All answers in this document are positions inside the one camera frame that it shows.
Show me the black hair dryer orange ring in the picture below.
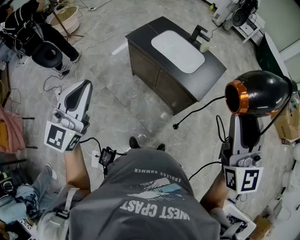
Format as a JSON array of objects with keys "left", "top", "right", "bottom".
[{"left": 172, "top": 69, "right": 294, "bottom": 148}]

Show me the black battery box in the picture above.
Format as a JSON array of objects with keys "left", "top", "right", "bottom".
[{"left": 98, "top": 146, "right": 117, "bottom": 167}]

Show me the pink cloth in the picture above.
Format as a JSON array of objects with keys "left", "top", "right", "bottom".
[{"left": 0, "top": 105, "right": 26, "bottom": 154}]

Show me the white and black round appliance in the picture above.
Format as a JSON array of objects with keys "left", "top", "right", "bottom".
[{"left": 224, "top": 7, "right": 251, "bottom": 31}]

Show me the dark vanity cabinet with sink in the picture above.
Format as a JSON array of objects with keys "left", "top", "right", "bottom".
[{"left": 125, "top": 15, "right": 227, "bottom": 116}]

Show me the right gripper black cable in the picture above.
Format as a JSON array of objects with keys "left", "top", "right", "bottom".
[{"left": 188, "top": 114, "right": 232, "bottom": 181}]

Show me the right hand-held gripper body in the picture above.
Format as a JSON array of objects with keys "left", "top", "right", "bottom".
[{"left": 219, "top": 140, "right": 265, "bottom": 195}]

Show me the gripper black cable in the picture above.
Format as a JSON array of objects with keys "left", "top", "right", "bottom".
[
  {"left": 79, "top": 137, "right": 105, "bottom": 162},
  {"left": 188, "top": 114, "right": 232, "bottom": 181}
]

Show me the round wooden tub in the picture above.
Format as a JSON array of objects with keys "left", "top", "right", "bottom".
[{"left": 48, "top": 6, "right": 82, "bottom": 37}]

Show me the dark green round board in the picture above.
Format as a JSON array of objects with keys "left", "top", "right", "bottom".
[{"left": 255, "top": 31, "right": 298, "bottom": 92}]

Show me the black faucet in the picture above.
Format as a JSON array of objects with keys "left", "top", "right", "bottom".
[{"left": 188, "top": 24, "right": 210, "bottom": 44}]

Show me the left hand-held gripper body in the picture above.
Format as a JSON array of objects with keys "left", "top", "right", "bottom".
[{"left": 44, "top": 107, "right": 91, "bottom": 153}]

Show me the white tray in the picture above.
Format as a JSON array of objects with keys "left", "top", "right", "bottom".
[{"left": 222, "top": 203, "right": 257, "bottom": 240}]

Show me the wooden tripod stand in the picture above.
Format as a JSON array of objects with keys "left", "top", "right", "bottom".
[{"left": 50, "top": 9, "right": 84, "bottom": 43}]

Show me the person's left forearm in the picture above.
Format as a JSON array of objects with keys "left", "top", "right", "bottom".
[{"left": 64, "top": 144, "right": 92, "bottom": 190}]

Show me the person's left black shoe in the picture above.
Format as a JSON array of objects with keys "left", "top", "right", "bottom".
[{"left": 129, "top": 136, "right": 141, "bottom": 150}]

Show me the black round chair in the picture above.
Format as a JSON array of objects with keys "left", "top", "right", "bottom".
[{"left": 31, "top": 41, "right": 64, "bottom": 70}]

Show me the person's grey printed shirt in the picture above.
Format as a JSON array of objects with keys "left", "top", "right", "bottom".
[{"left": 37, "top": 149, "right": 235, "bottom": 240}]

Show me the black metal chair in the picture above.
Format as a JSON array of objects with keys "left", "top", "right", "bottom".
[{"left": 21, "top": 116, "right": 38, "bottom": 150}]

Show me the person's right forearm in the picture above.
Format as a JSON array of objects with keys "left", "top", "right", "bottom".
[{"left": 199, "top": 173, "right": 230, "bottom": 210}]

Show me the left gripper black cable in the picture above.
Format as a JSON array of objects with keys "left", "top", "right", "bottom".
[{"left": 79, "top": 137, "right": 105, "bottom": 162}]

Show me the cardboard box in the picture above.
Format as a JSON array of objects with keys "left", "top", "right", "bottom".
[{"left": 273, "top": 103, "right": 300, "bottom": 141}]

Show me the grey shoulder strap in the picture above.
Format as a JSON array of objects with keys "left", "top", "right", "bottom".
[
  {"left": 220, "top": 221, "right": 244, "bottom": 240},
  {"left": 55, "top": 187, "right": 79, "bottom": 220}
]

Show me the white cabinet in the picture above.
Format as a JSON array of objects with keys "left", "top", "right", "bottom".
[{"left": 233, "top": 13, "right": 267, "bottom": 44}]

